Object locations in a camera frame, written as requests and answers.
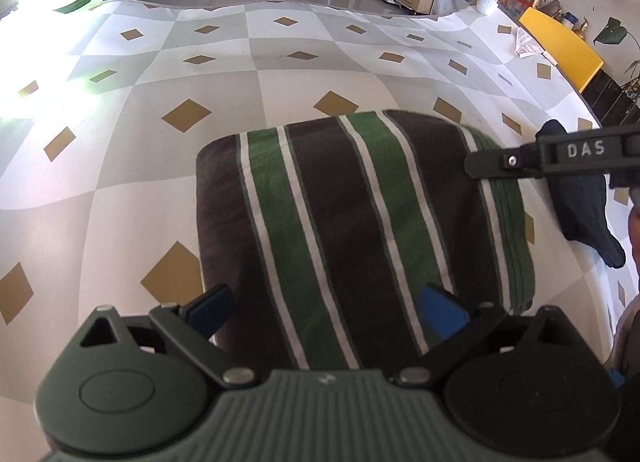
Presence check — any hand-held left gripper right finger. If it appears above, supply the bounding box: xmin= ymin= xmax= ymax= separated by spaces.
xmin=392 ymin=283 xmax=581 ymax=388

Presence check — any yellow board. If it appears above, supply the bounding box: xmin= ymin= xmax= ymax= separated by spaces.
xmin=519 ymin=8 xmax=605 ymax=93

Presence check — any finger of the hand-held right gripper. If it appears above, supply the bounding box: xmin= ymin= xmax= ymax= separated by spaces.
xmin=464 ymin=143 xmax=543 ymax=181

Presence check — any black slatted panel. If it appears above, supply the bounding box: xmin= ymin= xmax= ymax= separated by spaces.
xmin=582 ymin=70 xmax=640 ymax=129

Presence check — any tall leafy plant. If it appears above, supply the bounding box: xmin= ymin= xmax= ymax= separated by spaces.
xmin=594 ymin=16 xmax=640 ymax=108

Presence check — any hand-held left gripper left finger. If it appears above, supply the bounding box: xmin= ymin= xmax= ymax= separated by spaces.
xmin=79 ymin=284 xmax=261 ymax=388

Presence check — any black folded garment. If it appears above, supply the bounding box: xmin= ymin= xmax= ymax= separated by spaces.
xmin=535 ymin=119 xmax=627 ymax=270

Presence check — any green brown striped t-shirt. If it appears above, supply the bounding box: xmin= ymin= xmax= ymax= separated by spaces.
xmin=195 ymin=109 xmax=537 ymax=373

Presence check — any paper receipt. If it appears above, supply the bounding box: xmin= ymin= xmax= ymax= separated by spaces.
xmin=514 ymin=28 xmax=544 ymax=60

